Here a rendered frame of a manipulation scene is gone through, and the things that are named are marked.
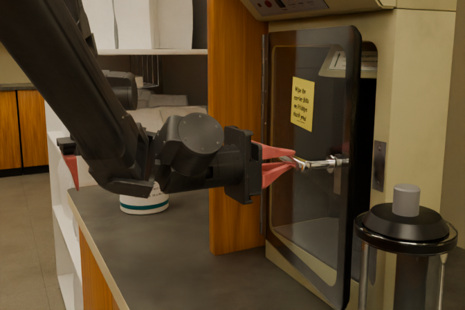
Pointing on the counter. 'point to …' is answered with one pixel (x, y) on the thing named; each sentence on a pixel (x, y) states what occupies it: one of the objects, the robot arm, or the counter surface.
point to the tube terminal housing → (403, 83)
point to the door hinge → (261, 124)
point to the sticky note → (302, 103)
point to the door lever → (308, 163)
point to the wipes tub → (126, 203)
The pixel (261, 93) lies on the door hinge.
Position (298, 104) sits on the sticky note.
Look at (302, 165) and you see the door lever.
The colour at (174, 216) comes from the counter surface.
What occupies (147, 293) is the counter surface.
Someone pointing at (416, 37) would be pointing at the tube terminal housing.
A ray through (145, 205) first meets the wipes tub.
